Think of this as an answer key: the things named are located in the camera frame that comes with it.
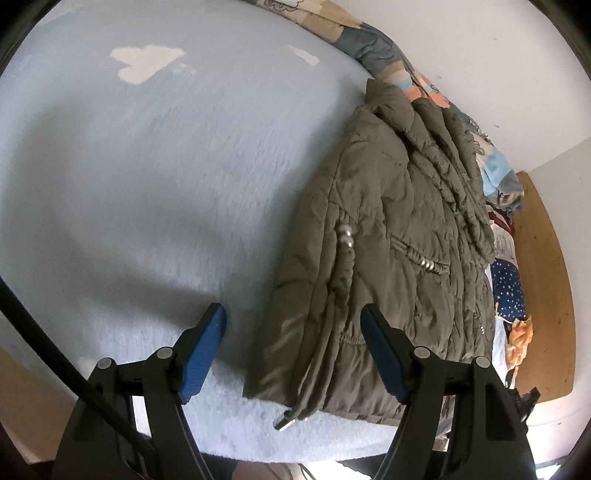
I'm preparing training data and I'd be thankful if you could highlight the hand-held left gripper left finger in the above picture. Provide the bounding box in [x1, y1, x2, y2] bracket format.
[51, 302, 228, 480]

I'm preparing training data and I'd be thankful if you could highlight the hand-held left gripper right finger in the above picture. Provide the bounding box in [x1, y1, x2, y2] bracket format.
[360, 302, 539, 480]

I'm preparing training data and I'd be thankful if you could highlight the olive quilted jacket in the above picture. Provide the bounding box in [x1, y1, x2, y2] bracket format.
[242, 78, 497, 432]

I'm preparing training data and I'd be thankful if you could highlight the orange cloth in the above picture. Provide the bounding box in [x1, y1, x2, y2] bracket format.
[503, 316, 534, 370]

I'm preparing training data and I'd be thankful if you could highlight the blue star-print pillow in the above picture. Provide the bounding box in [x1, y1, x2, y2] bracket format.
[489, 258, 529, 324]

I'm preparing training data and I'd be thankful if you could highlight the wooden headboard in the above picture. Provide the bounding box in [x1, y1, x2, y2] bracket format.
[510, 171, 575, 404]

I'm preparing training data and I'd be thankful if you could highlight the light blue cloud bedsheet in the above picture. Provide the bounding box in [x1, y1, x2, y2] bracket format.
[0, 0, 509, 464]

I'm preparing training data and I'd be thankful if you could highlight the patchwork duvet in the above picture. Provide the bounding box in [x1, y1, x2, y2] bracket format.
[245, 0, 525, 217]

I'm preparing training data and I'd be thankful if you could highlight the black cable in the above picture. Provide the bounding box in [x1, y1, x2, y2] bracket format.
[0, 277, 158, 480]

